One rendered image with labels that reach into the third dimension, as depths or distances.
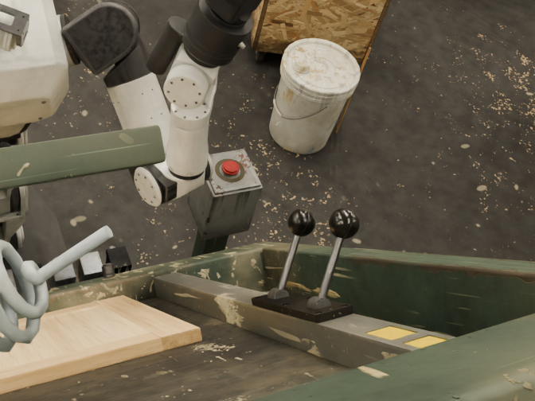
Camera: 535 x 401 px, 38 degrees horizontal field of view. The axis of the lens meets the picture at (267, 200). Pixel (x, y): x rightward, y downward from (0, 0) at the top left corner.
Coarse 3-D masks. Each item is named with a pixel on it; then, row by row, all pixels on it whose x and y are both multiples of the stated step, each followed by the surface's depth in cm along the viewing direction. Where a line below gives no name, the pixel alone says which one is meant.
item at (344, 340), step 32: (160, 288) 151; (192, 288) 131; (224, 288) 125; (224, 320) 118; (256, 320) 105; (288, 320) 95; (352, 320) 86; (320, 352) 88; (352, 352) 81; (384, 352) 75
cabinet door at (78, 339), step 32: (64, 320) 136; (96, 320) 130; (128, 320) 123; (160, 320) 118; (0, 352) 116; (32, 352) 112; (64, 352) 108; (96, 352) 103; (128, 352) 103; (0, 384) 97; (32, 384) 99
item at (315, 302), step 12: (336, 216) 92; (348, 216) 92; (336, 228) 92; (348, 228) 92; (336, 240) 93; (336, 252) 92; (324, 276) 92; (324, 288) 92; (312, 300) 92; (324, 300) 91
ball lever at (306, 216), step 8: (304, 208) 104; (296, 216) 103; (304, 216) 103; (312, 216) 104; (288, 224) 104; (296, 224) 103; (304, 224) 103; (312, 224) 103; (296, 232) 103; (304, 232) 103; (296, 240) 104; (296, 248) 104; (288, 256) 103; (288, 264) 103; (288, 272) 103; (280, 280) 103; (272, 288) 104; (280, 288) 103; (272, 296) 102; (280, 296) 102
